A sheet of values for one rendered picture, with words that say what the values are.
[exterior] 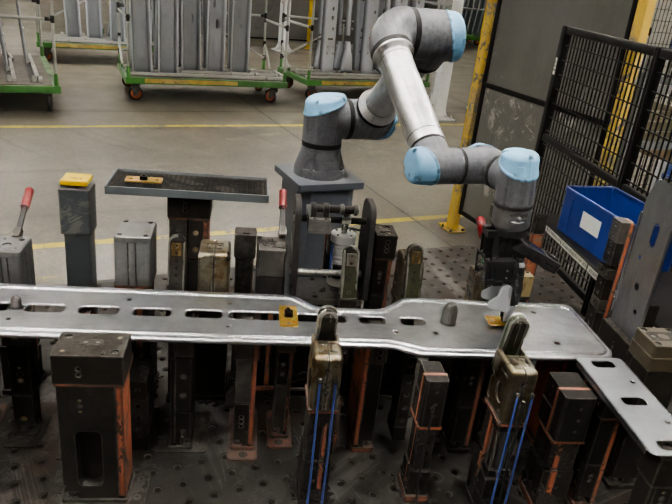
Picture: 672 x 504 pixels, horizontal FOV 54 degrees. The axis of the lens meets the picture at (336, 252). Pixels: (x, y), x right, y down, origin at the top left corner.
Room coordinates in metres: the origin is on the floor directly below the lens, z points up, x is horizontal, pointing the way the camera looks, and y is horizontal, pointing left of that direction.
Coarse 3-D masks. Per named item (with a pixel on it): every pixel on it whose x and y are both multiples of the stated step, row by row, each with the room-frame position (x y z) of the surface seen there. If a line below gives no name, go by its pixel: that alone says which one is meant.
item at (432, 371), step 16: (432, 368) 1.08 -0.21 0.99; (416, 384) 1.09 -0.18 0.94; (432, 384) 1.03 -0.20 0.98; (448, 384) 1.04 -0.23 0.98; (416, 400) 1.07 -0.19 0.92; (432, 400) 1.03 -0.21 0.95; (416, 416) 1.05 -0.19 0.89; (432, 416) 1.04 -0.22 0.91; (416, 432) 1.05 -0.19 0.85; (432, 432) 1.04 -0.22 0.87; (416, 448) 1.04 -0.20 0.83; (432, 448) 1.05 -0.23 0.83; (416, 464) 1.04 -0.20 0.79; (400, 480) 1.07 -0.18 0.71; (416, 480) 1.04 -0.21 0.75; (400, 496) 1.04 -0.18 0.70; (416, 496) 1.02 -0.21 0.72
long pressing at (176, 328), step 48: (0, 288) 1.18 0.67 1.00; (48, 288) 1.20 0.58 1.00; (96, 288) 1.22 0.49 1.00; (0, 336) 1.02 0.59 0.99; (48, 336) 1.04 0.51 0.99; (144, 336) 1.07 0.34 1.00; (192, 336) 1.08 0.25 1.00; (240, 336) 1.10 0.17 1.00; (288, 336) 1.12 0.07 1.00; (384, 336) 1.16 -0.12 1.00; (432, 336) 1.18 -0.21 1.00; (480, 336) 1.20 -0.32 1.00; (528, 336) 1.22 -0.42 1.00; (576, 336) 1.25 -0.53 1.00
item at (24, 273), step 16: (0, 240) 1.28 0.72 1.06; (16, 240) 1.29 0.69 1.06; (0, 256) 1.23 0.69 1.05; (16, 256) 1.23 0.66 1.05; (32, 256) 1.31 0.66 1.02; (0, 272) 1.23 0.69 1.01; (16, 272) 1.23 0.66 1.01; (32, 272) 1.30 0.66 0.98; (0, 304) 1.23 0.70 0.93; (0, 352) 1.23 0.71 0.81
